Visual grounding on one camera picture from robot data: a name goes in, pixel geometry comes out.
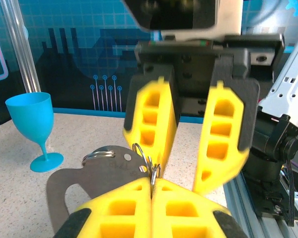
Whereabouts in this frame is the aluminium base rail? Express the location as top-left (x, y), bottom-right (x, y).
top-left (223, 171), bottom-right (298, 238)

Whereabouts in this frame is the large silver split ring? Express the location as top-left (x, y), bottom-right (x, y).
top-left (81, 150), bottom-right (116, 167)

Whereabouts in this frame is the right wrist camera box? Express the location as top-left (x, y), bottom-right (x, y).
top-left (121, 0), bottom-right (244, 42)

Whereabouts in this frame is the blue plastic goblet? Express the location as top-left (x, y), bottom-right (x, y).
top-left (5, 92), bottom-right (65, 173)

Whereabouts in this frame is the small silver split ring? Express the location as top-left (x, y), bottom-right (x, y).
top-left (132, 142), bottom-right (151, 171)
top-left (149, 162), bottom-right (162, 186)

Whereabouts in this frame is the aluminium frame post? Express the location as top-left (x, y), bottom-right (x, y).
top-left (0, 0), bottom-right (42, 94)

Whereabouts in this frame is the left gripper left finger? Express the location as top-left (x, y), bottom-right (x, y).
top-left (53, 177), bottom-right (153, 238)

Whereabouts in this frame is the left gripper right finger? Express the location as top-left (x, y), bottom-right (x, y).
top-left (151, 178), bottom-right (250, 238)

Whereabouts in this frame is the black wire bundle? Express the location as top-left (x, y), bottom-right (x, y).
top-left (284, 158), bottom-right (297, 228)

